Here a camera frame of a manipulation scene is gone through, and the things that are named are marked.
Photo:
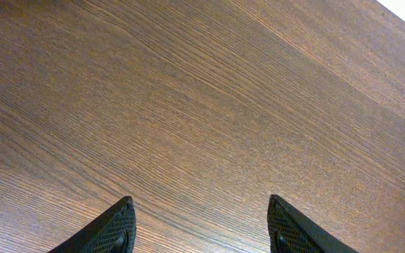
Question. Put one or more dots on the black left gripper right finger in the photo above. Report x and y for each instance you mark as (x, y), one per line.
(291, 231)

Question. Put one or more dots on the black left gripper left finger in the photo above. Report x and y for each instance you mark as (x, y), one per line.
(114, 231)

